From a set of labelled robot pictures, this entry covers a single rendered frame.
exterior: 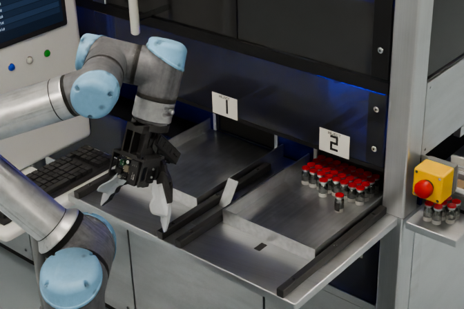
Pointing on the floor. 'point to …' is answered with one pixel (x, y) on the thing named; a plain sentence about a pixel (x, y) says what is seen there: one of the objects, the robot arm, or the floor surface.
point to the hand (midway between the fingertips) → (134, 218)
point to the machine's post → (404, 125)
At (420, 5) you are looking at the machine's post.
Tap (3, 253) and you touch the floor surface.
